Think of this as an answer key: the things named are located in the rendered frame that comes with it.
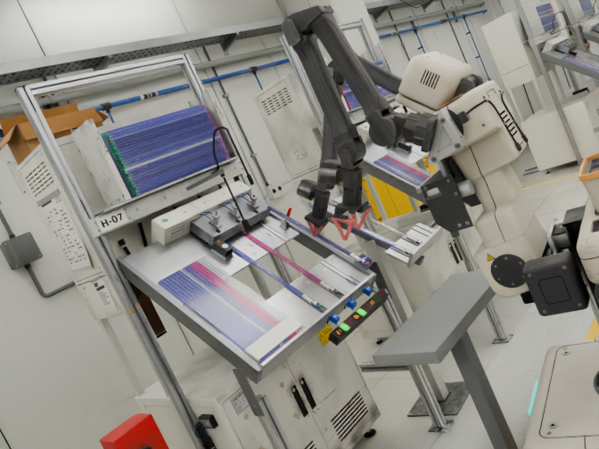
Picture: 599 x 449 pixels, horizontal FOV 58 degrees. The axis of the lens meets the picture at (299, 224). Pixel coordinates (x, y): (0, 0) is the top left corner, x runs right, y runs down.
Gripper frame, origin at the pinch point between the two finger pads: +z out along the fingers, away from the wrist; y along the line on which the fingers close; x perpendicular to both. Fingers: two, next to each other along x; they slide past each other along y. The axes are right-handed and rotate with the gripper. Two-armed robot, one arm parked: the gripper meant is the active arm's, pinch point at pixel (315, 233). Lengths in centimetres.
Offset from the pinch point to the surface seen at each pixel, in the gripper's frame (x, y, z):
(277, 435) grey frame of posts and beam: 39, 64, 25
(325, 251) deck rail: 2.2, -7.4, 11.8
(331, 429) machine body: 38, 21, 69
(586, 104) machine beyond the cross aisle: 13, -447, 52
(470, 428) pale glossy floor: 82, -10, 56
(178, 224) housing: -41, 34, 2
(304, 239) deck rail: -9.3, -7.4, 11.9
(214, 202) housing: -42.8, 13.7, 1.4
